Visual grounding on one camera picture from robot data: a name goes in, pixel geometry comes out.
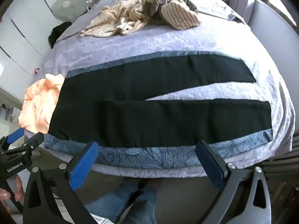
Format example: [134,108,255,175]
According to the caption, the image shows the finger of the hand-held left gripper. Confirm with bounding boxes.
[0,128,25,150]
[2,132,45,159]

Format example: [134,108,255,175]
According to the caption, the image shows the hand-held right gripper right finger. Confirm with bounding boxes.
[196,140,275,224]

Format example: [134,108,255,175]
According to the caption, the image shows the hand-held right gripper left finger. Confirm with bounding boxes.
[23,141,100,224]

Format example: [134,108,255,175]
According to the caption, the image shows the blue floral patterned cloth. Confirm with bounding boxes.
[44,51,274,169]

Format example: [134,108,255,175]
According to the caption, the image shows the black pants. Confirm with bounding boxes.
[48,54,273,145]

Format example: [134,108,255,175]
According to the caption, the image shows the person's left hand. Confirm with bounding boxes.
[0,176,25,202]

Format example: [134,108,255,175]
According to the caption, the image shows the cluttered shelf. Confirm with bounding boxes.
[0,98,21,125]

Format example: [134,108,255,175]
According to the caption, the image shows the peach fleece blanket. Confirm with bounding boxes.
[18,73,65,133]

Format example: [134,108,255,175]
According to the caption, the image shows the person's blue jeans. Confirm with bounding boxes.
[84,180,161,224]

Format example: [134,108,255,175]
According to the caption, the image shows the dark slatted rack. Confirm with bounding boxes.
[264,135,299,215]

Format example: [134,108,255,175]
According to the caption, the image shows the black garment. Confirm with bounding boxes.
[48,21,73,49]

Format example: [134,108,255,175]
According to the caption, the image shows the white wardrobe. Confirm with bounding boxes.
[0,0,94,80]

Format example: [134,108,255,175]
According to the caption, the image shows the lavender embossed bedspread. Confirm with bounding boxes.
[24,0,296,176]

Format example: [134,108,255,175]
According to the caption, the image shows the white standing fan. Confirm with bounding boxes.
[54,0,78,20]

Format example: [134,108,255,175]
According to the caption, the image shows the beige striped cloth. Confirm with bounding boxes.
[80,0,202,38]

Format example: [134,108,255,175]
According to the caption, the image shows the grey crumpled garment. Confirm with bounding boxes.
[149,0,199,21]

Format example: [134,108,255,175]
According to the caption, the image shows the window frame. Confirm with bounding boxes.
[259,0,299,27]

